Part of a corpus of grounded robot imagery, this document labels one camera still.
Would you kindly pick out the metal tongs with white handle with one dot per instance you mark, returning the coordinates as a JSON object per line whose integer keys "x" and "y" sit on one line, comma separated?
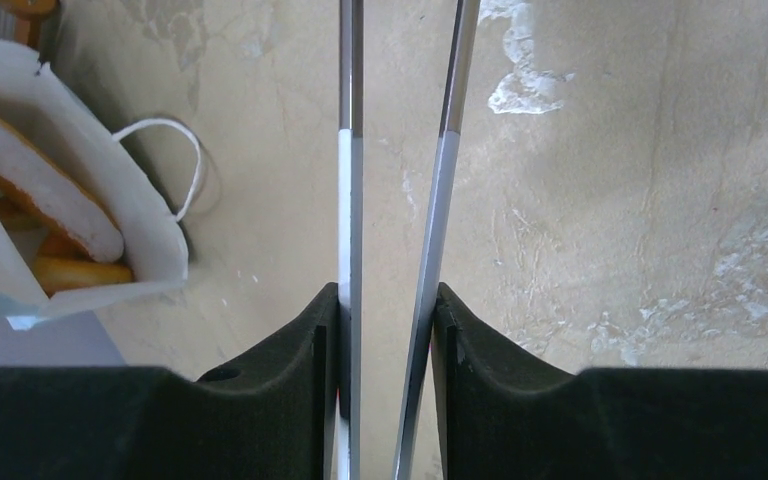
{"x": 350, "y": 233}

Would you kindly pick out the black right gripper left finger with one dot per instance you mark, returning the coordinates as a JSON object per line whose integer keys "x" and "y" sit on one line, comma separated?
{"x": 268, "y": 413}

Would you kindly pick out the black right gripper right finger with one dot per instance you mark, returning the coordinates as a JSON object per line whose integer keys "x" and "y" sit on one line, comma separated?
{"x": 504, "y": 413}

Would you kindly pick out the yellow fake bread stick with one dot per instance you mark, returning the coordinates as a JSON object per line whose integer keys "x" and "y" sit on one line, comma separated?
{"x": 56, "y": 275}

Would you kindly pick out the white orange fake bread slice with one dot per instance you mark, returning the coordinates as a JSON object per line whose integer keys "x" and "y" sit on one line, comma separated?
{"x": 37, "y": 185}

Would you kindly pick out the orange wooden shelf rack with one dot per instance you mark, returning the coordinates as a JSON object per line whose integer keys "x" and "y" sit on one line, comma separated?
{"x": 30, "y": 16}

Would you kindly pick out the light blue paper bag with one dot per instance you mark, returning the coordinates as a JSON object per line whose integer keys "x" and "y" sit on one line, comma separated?
{"x": 41, "y": 107}

